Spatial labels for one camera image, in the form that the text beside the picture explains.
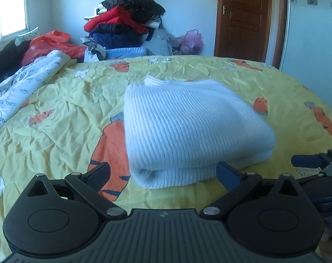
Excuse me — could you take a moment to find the black cloth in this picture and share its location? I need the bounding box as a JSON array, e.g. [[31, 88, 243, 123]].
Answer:
[[0, 39, 32, 88]]

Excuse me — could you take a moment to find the brown wooden door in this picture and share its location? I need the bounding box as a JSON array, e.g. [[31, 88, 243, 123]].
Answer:
[[218, 0, 273, 65], [213, 0, 290, 70]]

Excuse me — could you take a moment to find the black puffer jacket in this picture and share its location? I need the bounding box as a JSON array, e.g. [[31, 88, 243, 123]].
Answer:
[[92, 23, 145, 37]]

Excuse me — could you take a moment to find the yellow carrot print bedsheet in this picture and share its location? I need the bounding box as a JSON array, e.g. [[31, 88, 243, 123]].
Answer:
[[0, 55, 332, 263]]

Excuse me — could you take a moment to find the navy blue jacket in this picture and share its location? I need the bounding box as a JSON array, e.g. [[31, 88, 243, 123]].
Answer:
[[91, 31, 145, 50]]

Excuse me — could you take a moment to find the white knit sweater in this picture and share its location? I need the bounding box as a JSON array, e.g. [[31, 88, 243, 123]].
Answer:
[[123, 77, 276, 189]]

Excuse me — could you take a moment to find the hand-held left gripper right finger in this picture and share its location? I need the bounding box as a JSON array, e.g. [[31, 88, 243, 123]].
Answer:
[[200, 161, 305, 220]]

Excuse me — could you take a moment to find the white plastic bag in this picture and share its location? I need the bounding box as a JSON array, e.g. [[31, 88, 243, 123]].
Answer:
[[84, 45, 106, 63]]

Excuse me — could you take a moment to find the red-orange garment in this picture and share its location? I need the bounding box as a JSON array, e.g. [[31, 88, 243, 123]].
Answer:
[[21, 30, 87, 66]]

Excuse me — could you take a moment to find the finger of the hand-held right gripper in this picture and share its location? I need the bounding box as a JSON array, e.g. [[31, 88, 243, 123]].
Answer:
[[291, 149, 332, 170], [295, 171, 330, 187]]

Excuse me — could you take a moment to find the white printed quilt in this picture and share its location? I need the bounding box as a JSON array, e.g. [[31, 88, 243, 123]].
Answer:
[[0, 50, 72, 139]]

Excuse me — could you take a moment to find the black garment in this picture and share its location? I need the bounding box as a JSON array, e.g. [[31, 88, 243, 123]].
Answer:
[[102, 0, 166, 24]]

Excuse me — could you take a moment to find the white cloth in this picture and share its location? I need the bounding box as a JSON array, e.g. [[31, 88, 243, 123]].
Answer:
[[147, 15, 163, 41]]

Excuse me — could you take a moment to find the light blue knit cloth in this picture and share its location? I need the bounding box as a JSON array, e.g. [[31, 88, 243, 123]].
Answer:
[[105, 46, 153, 60]]

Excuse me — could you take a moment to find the red puffer jacket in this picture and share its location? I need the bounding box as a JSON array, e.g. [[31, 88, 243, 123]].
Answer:
[[84, 6, 148, 35]]

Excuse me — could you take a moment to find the window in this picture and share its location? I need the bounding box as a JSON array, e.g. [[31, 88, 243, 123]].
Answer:
[[0, 0, 29, 43]]

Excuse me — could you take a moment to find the pink plastic bag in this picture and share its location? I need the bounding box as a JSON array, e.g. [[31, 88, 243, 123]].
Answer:
[[180, 29, 204, 56]]

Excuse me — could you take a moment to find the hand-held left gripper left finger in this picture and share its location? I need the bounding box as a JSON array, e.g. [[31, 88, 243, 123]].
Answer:
[[25, 162, 128, 220]]

